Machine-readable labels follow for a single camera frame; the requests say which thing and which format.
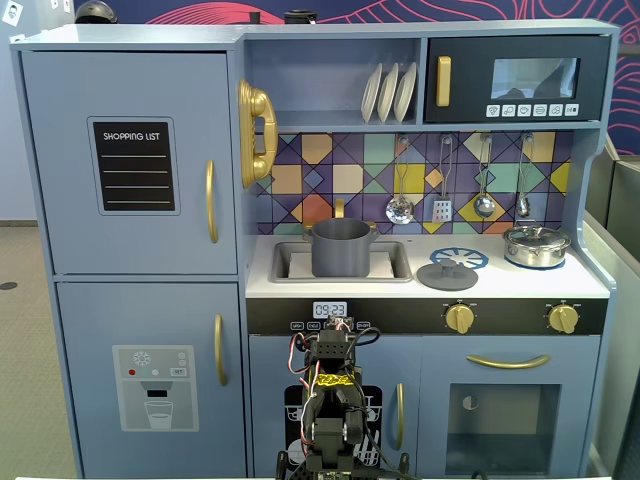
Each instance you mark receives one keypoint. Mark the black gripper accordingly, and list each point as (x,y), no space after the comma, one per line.
(336,323)

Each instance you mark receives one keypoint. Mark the gray round lid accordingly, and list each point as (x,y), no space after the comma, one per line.
(446,277)

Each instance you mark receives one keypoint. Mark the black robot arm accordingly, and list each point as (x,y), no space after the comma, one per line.
(330,430)

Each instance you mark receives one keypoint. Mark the steel pot with lid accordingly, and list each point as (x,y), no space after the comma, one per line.
(536,247)

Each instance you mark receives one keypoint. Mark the blue oven door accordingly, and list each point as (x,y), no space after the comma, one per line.
(435,360)

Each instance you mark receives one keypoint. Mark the gray sink basin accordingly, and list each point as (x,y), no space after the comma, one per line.
(395,260)

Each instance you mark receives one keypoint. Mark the gray cooking pot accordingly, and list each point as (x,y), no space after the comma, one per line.
(340,250)

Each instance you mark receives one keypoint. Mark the gold stove knob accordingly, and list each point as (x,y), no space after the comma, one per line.
(460,319)
(564,319)

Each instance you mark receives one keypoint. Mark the blue dishwasher door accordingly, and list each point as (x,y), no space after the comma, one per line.
(270,365)

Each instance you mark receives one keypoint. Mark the steel skimmer spoon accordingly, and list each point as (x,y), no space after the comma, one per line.
(400,210)

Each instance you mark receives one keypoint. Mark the black table clamp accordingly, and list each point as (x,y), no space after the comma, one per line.
(402,462)
(286,465)

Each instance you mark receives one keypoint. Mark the gold faucet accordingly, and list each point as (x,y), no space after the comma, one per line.
(340,207)

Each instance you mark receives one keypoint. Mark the robot controller board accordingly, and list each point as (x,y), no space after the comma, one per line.
(335,475)

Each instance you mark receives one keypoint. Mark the steel slotted spatula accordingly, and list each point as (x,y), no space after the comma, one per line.
(442,211)

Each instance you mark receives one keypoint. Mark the steel ladle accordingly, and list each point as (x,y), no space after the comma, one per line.
(484,206)

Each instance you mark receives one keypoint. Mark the small steel spoon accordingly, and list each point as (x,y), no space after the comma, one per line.
(523,206)

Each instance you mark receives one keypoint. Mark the blue toy kitchen unit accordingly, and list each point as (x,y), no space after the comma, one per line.
(150,310)

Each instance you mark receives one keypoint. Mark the white plate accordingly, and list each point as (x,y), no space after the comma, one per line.
(387,95)
(406,92)
(370,97)

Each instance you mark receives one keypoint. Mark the gold toy telephone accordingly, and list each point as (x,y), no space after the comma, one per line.
(257,102)

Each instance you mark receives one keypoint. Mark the gray partition cabinet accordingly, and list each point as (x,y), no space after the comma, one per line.
(617,250)

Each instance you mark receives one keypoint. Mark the dark microwave door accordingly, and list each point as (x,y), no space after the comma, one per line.
(470,80)

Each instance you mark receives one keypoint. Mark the blue freezer door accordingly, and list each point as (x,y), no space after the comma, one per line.
(90,320)

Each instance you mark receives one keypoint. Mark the black shopping list board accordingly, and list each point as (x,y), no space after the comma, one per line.
(134,165)

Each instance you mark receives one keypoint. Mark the black cup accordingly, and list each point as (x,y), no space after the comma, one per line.
(298,16)

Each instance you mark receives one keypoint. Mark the blue fridge door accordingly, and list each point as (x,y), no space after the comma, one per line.
(65,200)

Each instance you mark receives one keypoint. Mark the small black cylinder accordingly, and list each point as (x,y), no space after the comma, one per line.
(254,17)

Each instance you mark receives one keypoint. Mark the black floor disc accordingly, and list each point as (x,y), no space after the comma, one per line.
(7,285)

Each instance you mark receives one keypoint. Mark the black helmet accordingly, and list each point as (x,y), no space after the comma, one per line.
(95,12)

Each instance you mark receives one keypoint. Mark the paper with face print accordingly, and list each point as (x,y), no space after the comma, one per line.
(12,13)

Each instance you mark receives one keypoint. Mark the small camera circuit board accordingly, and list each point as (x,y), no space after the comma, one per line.
(340,322)

